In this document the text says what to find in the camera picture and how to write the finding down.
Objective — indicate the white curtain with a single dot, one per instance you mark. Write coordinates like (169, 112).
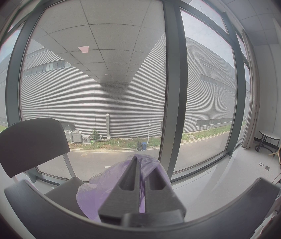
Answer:
(251, 108)

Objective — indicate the purple plastic bag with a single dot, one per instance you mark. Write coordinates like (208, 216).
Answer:
(98, 190)

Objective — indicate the grey chair with white legs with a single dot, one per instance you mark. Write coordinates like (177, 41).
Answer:
(30, 143)

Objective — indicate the small round table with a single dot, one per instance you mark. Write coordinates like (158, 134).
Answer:
(269, 134)

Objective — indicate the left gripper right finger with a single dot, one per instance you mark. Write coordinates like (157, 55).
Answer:
(165, 203)

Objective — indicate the window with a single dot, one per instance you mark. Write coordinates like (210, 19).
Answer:
(175, 83)

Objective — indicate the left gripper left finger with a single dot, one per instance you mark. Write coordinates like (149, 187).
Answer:
(115, 205)

